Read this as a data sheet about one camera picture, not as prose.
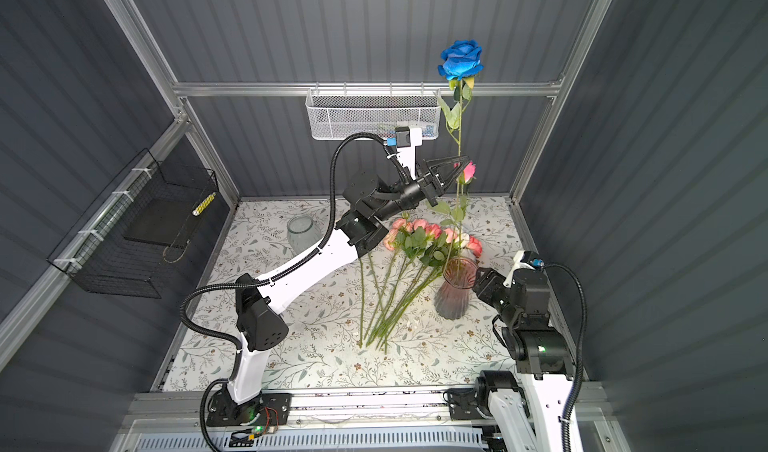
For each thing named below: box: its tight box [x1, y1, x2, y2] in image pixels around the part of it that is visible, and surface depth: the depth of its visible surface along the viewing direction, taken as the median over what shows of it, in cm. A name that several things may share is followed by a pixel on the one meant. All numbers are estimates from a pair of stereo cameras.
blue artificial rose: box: [438, 40, 483, 81], surface depth 46 cm
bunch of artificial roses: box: [358, 218, 483, 354], surface depth 98 cm
